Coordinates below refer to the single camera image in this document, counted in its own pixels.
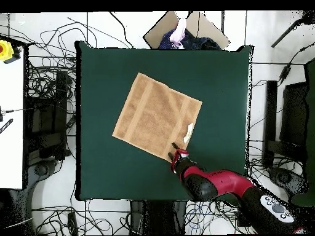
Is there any tan terry towel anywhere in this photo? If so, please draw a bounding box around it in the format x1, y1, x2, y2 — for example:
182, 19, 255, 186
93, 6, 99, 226
111, 72, 203, 162

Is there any black flat panel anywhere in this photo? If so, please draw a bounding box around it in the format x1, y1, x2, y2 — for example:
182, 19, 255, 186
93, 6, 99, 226
279, 82, 309, 148

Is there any dark green table cloth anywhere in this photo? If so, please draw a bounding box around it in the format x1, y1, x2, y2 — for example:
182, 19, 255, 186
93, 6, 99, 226
74, 40, 254, 202

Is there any dark navy garment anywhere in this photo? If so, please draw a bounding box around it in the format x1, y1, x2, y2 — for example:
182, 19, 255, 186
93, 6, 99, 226
180, 28, 222, 50

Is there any blue dotted garment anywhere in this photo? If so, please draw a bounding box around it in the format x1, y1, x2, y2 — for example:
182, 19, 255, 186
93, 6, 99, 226
158, 29, 177, 50

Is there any grey wheeled stand base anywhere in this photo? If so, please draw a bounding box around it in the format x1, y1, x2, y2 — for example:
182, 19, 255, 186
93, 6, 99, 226
9, 158, 58, 236
267, 166, 308, 197

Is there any pink garment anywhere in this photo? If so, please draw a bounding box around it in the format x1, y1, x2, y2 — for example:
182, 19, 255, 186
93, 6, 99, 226
169, 18, 188, 47

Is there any brown cardboard box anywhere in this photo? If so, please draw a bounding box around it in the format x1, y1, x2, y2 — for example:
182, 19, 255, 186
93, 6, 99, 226
143, 10, 231, 50

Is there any black power strip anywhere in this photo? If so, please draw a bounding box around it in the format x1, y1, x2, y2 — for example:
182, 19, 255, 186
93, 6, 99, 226
67, 211, 78, 235

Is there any black equipment rack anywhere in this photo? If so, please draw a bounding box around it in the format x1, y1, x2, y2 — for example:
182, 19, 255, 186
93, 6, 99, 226
24, 69, 70, 160

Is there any black power adapter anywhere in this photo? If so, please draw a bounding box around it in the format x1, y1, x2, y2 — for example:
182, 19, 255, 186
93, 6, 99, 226
277, 64, 292, 83

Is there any green fabric sheet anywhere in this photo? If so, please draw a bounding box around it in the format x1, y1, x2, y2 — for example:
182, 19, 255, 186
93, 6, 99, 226
291, 57, 315, 207

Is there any black tripod leg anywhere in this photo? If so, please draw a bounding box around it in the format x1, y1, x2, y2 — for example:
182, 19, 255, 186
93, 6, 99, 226
270, 10, 315, 49

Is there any white desk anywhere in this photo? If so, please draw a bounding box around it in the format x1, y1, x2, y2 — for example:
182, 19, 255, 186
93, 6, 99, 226
0, 46, 25, 190

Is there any yellow emergency stop button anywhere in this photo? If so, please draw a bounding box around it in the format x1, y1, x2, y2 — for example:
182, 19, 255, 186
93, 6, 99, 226
0, 39, 15, 62

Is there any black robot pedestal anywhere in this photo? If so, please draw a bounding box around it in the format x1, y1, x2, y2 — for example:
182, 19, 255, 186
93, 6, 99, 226
129, 200, 186, 236

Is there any black cable tangle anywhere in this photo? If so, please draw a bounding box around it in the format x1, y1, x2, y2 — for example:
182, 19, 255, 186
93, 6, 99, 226
25, 17, 99, 104
184, 137, 296, 234

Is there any black metal post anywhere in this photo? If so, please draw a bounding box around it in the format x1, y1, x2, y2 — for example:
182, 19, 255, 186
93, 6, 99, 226
262, 80, 278, 168

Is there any black ribbed strap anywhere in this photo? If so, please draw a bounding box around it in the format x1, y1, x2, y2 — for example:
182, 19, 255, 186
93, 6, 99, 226
0, 118, 14, 135

